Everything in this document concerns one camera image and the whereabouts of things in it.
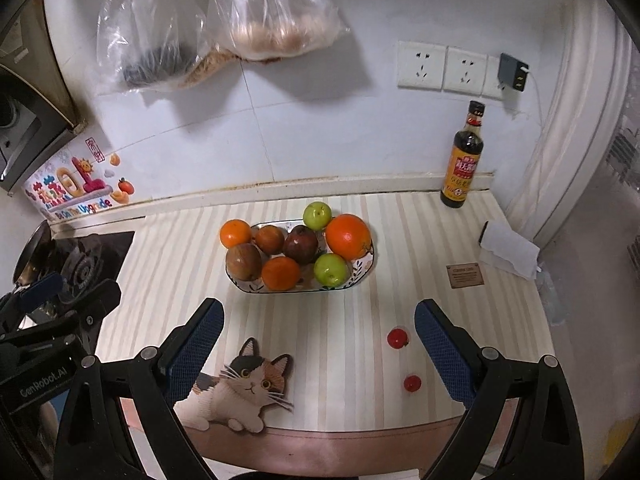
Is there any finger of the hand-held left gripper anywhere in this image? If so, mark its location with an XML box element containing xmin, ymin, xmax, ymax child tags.
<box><xmin>5</xmin><ymin>280</ymin><xmax>122</xmax><ymax>356</ymax></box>
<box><xmin>0</xmin><ymin>272</ymin><xmax>63</xmax><ymax>322</ymax></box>

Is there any small orange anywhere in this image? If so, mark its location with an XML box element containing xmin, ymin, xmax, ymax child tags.
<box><xmin>220</xmin><ymin>219</ymin><xmax>253</xmax><ymax>249</ymax></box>

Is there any patterned ceramic plate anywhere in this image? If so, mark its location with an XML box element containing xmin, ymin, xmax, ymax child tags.
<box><xmin>223</xmin><ymin>220</ymin><xmax>375</xmax><ymax>294</ymax></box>

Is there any plastic bag with eggs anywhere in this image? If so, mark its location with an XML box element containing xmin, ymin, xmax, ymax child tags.
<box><xmin>207</xmin><ymin>0</ymin><xmax>351</xmax><ymax>61</ymax></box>

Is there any dark soy sauce bottle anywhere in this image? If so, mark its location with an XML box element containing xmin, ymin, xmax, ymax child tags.
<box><xmin>440</xmin><ymin>101</ymin><xmax>487</xmax><ymax>208</ymax></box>

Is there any medium orange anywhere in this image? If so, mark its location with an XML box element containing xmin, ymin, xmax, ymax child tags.
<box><xmin>261</xmin><ymin>256</ymin><xmax>302</xmax><ymax>292</ymax></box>

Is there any black gas stove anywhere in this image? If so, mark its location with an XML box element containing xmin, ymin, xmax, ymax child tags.
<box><xmin>30</xmin><ymin>230</ymin><xmax>136</xmax><ymax>321</ymax></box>

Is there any white crumpled paper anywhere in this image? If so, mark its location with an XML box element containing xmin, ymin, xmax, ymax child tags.
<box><xmin>477</xmin><ymin>220</ymin><xmax>543</xmax><ymax>278</ymax></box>

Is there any large orange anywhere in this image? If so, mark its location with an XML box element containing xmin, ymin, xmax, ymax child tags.
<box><xmin>325</xmin><ymin>214</ymin><xmax>373</xmax><ymax>261</ymax></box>

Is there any tan brown fruit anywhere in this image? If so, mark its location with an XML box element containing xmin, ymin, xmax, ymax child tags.
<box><xmin>225</xmin><ymin>243</ymin><xmax>263</xmax><ymax>281</ymax></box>

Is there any colourful lettering wall sticker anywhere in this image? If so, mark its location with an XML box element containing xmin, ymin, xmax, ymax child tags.
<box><xmin>25</xmin><ymin>157</ymin><xmax>113</xmax><ymax>221</ymax></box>

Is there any dark red brown fruit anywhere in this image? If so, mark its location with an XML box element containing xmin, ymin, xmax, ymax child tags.
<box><xmin>284</xmin><ymin>225</ymin><xmax>319</xmax><ymax>264</ymax></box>

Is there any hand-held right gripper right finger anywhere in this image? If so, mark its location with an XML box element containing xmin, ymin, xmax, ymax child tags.
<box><xmin>414</xmin><ymin>298</ymin><xmax>586</xmax><ymax>480</ymax></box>

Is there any dark frying pan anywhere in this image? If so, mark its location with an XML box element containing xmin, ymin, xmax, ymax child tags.
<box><xmin>12</xmin><ymin>220</ymin><xmax>56</xmax><ymax>288</ymax></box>

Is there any orange brown fruit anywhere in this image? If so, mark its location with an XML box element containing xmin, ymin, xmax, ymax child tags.
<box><xmin>254</xmin><ymin>225</ymin><xmax>287</xmax><ymax>255</ymax></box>

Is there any plastic bag with dark contents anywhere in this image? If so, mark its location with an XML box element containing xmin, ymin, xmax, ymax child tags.
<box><xmin>96</xmin><ymin>0</ymin><xmax>208</xmax><ymax>93</ymax></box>

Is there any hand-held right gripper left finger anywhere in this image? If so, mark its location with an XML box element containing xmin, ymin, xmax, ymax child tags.
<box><xmin>59</xmin><ymin>297</ymin><xmax>226</xmax><ymax>480</ymax></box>

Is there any patterned frosted window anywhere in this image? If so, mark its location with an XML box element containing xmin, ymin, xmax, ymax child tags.
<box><xmin>597</xmin><ymin>110</ymin><xmax>640</xmax><ymax>226</ymax></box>

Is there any black plug adapter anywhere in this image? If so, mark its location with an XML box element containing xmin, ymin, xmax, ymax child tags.
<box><xmin>497</xmin><ymin>53</ymin><xmax>530</xmax><ymax>92</ymax></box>

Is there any white charger cable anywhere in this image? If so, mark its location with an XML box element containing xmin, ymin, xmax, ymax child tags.
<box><xmin>526</xmin><ymin>67</ymin><xmax>547</xmax><ymax>128</ymax></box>

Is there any white wall socket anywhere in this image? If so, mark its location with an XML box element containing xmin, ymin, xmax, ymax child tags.
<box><xmin>481</xmin><ymin>54</ymin><xmax>506</xmax><ymax>99</ymax></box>
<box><xmin>444</xmin><ymin>46</ymin><xmax>487</xmax><ymax>96</ymax></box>
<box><xmin>397</xmin><ymin>41</ymin><xmax>448</xmax><ymax>92</ymax></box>

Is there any green apple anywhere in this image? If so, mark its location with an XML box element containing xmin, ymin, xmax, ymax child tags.
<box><xmin>313</xmin><ymin>253</ymin><xmax>348</xmax><ymax>288</ymax></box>
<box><xmin>303</xmin><ymin>201</ymin><xmax>332</xmax><ymax>231</ymax></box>

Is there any black range hood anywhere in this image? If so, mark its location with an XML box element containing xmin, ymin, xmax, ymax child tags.
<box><xmin>0</xmin><ymin>0</ymin><xmax>88</xmax><ymax>196</ymax></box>

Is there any small brown card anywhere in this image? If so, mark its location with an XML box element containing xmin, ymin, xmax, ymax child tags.
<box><xmin>446</xmin><ymin>261</ymin><xmax>485</xmax><ymax>288</ymax></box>

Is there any striped cat print table mat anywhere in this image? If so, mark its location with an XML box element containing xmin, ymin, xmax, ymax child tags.
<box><xmin>95</xmin><ymin>190</ymin><xmax>556</xmax><ymax>461</ymax></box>

